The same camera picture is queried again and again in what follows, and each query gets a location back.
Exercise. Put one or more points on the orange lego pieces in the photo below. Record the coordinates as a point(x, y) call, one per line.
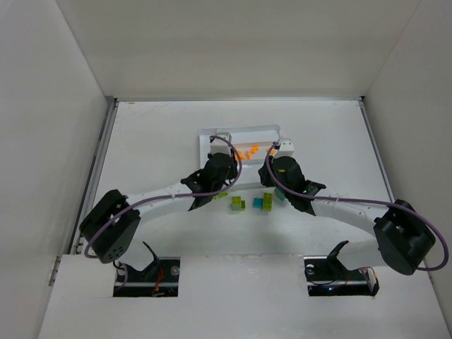
point(252, 151)

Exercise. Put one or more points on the white divided tray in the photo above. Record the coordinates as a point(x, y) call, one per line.
point(249, 178)

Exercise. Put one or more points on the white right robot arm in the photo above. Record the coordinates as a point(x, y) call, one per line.
point(400, 239)

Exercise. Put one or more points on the teal and green duplo stack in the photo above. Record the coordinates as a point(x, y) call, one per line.
point(279, 194)

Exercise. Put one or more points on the green duplo brick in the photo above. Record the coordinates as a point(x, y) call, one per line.
point(267, 202)

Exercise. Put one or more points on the green duplo stack blue stripe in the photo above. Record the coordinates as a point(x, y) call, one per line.
point(237, 204)

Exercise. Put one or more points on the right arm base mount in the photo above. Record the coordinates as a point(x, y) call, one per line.
point(329, 278)

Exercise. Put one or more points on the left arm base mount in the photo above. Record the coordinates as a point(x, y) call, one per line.
point(159, 280)

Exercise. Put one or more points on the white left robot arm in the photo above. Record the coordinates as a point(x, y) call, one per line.
point(109, 228)

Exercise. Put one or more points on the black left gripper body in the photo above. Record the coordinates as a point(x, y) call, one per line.
point(228, 165)

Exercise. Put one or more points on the small green lego pieces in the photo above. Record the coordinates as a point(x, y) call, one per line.
point(220, 195)

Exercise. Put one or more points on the teal duplo brick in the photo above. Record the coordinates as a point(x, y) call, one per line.
point(258, 203)

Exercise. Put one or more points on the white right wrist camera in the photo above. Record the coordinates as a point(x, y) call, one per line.
point(284, 148)

